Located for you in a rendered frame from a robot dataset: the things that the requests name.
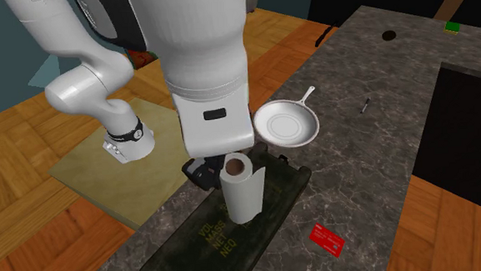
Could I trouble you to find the dark green lettered case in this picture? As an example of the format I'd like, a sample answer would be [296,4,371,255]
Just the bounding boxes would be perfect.
[133,138,318,271]

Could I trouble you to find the red card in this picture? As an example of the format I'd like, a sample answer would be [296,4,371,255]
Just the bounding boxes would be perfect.
[307,221,348,260]

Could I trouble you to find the white frying pan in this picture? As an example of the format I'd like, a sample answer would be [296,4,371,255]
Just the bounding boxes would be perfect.
[250,84,322,150]

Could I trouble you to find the green and yellow sponge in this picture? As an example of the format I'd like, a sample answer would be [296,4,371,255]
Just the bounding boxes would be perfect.
[442,20,462,36]

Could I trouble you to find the white paper towel roll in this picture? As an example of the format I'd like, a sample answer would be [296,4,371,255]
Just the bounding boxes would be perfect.
[218,149,268,227]

